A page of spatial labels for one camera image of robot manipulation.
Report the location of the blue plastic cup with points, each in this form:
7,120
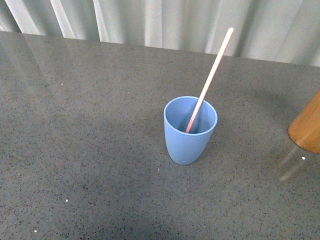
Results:
183,147

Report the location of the pink chopstick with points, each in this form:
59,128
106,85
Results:
210,77

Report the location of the bamboo chopstick holder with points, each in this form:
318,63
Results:
305,129

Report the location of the white curtain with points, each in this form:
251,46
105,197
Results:
274,30

